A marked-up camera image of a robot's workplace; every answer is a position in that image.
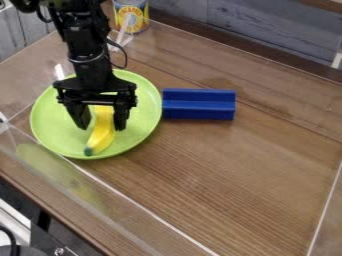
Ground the clear acrylic corner bracket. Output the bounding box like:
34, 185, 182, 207
107, 13, 134, 52

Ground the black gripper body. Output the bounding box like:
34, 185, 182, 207
52, 75, 138, 108

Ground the blue rectangular block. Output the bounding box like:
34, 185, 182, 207
162, 88, 237, 120

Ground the clear acrylic front barrier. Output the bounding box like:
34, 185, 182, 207
0, 113, 218, 256

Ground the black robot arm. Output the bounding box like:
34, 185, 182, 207
10, 0, 138, 131

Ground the yellow toy banana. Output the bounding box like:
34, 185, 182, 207
84, 105, 115, 156

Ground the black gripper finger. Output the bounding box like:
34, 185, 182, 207
66, 102, 91, 130
114, 100, 131, 131

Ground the black cable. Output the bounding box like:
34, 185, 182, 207
0, 223, 19, 256

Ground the green plate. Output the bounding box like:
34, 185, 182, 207
30, 69, 162, 160

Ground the yellow labelled tin can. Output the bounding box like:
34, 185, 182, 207
113, 0, 150, 34

